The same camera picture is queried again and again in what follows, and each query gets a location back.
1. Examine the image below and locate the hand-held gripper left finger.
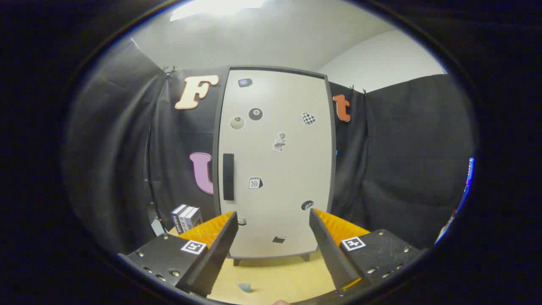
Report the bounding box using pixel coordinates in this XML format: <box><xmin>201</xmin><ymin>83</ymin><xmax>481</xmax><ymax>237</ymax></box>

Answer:
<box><xmin>118</xmin><ymin>211</ymin><xmax>239</xmax><ymax>298</ymax></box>

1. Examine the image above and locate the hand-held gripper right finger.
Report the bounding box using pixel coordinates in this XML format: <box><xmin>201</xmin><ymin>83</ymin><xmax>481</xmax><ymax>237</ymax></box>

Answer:
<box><xmin>309</xmin><ymin>208</ymin><xmax>424</xmax><ymax>293</ymax></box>

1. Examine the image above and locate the black door handle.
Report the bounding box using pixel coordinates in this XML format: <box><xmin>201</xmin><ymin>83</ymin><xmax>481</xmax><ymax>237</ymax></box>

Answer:
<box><xmin>223</xmin><ymin>153</ymin><xmax>235</xmax><ymax>201</ymax></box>

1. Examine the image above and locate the white spine book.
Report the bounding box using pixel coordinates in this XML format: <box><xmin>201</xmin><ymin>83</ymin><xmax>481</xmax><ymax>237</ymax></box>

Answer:
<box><xmin>179</xmin><ymin>206</ymin><xmax>195</xmax><ymax>233</ymax></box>

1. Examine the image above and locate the dark blue book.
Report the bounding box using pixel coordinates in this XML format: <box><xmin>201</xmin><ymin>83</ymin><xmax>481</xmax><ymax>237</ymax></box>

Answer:
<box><xmin>171</xmin><ymin>204</ymin><xmax>187</xmax><ymax>234</ymax></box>

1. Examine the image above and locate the grey cabinet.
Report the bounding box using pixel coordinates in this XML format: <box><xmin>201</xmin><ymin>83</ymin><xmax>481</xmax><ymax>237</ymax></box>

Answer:
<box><xmin>213</xmin><ymin>66</ymin><xmax>337</xmax><ymax>266</ymax></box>

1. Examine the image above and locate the black backdrop cloth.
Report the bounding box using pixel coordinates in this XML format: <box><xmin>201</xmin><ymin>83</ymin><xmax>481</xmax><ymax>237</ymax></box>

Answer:
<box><xmin>64</xmin><ymin>36</ymin><xmax>475</xmax><ymax>259</ymax></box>

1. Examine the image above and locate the thin black cable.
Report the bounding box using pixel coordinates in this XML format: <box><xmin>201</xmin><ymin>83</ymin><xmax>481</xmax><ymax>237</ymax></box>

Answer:
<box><xmin>145</xmin><ymin>125</ymin><xmax>163</xmax><ymax>223</ymax></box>

